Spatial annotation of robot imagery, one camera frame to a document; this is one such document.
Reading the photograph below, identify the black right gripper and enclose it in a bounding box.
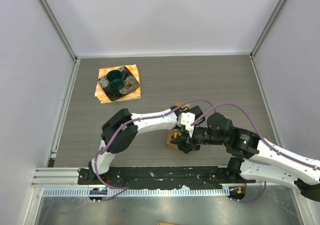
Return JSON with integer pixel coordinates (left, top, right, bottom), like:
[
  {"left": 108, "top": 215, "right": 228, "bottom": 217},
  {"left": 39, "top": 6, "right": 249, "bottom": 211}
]
[{"left": 170, "top": 125, "right": 228, "bottom": 150}]

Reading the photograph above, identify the yellow utility knife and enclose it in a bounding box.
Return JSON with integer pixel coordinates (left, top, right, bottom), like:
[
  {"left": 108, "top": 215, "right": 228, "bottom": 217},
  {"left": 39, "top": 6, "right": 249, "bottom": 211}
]
[{"left": 173, "top": 131, "right": 182, "bottom": 139}]

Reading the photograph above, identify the brown cardboard express box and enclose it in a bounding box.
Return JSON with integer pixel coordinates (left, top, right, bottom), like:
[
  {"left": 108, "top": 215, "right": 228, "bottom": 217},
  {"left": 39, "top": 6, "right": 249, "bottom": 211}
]
[{"left": 165, "top": 101, "right": 192, "bottom": 151}]

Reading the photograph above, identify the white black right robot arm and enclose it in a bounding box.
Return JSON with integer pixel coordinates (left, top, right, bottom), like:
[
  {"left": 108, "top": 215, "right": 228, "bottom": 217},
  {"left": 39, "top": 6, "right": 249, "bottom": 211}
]
[{"left": 171, "top": 113, "right": 320, "bottom": 202}]

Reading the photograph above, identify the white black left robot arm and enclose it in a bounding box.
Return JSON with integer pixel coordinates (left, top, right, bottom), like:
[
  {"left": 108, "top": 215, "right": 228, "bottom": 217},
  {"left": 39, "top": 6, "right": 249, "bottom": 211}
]
[{"left": 89, "top": 105, "right": 203, "bottom": 185}]

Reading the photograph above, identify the cardboard box on floor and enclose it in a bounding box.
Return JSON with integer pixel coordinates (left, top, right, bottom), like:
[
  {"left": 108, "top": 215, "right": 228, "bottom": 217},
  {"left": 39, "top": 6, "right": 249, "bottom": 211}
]
[{"left": 157, "top": 221, "right": 178, "bottom": 225}]

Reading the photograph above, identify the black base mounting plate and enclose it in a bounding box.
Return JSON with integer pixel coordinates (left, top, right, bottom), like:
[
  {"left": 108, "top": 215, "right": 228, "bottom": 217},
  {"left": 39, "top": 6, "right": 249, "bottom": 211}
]
[{"left": 77, "top": 166, "right": 256, "bottom": 190}]

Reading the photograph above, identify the orange checkered cloth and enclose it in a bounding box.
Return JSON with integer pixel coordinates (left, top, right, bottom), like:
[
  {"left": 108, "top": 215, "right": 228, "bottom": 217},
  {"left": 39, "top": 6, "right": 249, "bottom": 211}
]
[{"left": 93, "top": 63, "right": 142, "bottom": 105}]

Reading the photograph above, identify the black patterned tray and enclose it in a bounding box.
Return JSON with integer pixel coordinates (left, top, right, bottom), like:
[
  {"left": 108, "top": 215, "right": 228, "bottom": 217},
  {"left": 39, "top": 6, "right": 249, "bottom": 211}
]
[{"left": 97, "top": 65, "right": 141, "bottom": 102}]

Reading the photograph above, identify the dark green round bowl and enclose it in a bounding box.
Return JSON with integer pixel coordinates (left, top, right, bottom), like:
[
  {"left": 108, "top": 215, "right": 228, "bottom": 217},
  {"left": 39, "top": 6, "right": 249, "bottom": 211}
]
[{"left": 106, "top": 70, "right": 128, "bottom": 91}]

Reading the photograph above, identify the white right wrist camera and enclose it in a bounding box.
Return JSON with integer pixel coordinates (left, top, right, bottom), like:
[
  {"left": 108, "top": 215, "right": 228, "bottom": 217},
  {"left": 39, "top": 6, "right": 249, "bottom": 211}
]
[{"left": 177, "top": 112, "right": 196, "bottom": 137}]

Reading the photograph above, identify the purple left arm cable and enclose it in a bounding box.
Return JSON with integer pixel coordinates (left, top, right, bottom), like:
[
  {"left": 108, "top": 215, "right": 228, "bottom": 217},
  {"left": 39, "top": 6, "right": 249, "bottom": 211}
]
[{"left": 93, "top": 99, "right": 213, "bottom": 203}]

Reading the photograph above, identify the white slotted cable duct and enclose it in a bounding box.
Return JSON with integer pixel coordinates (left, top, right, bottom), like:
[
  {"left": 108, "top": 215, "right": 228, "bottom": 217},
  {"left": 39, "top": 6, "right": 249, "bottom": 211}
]
[{"left": 42, "top": 186, "right": 230, "bottom": 198}]

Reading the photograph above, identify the aluminium frame rail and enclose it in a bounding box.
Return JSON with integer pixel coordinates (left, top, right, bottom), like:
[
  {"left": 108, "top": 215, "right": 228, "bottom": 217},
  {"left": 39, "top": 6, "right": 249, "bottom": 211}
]
[{"left": 32, "top": 162, "right": 298, "bottom": 189}]

